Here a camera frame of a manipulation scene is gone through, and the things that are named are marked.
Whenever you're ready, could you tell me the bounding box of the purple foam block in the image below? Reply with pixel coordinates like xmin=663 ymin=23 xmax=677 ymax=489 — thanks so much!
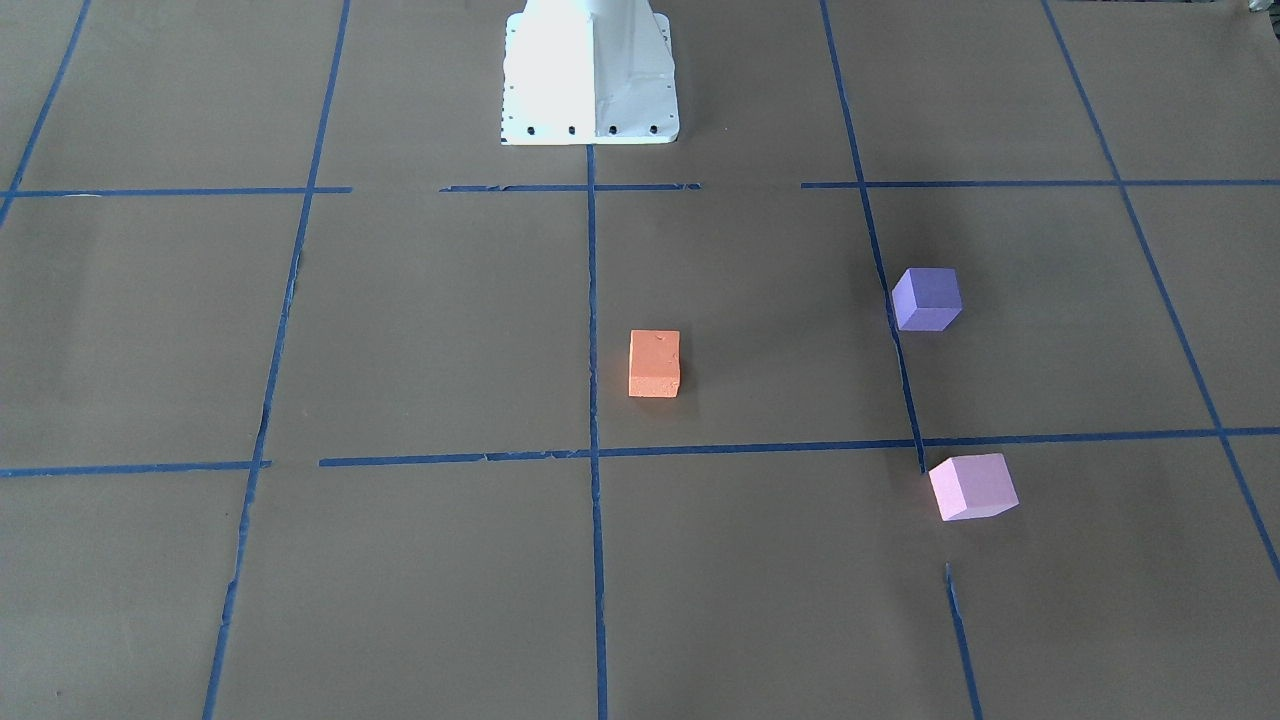
xmin=891 ymin=266 xmax=964 ymax=332

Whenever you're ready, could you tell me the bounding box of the pink foam block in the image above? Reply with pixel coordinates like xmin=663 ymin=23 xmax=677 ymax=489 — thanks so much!
xmin=928 ymin=454 xmax=1020 ymax=521

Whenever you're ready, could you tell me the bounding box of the orange foam block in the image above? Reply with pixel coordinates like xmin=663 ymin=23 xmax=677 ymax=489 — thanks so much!
xmin=628 ymin=329 xmax=682 ymax=398

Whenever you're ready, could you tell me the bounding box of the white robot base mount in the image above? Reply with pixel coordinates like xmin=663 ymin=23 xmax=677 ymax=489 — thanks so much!
xmin=500 ymin=1 xmax=681 ymax=146

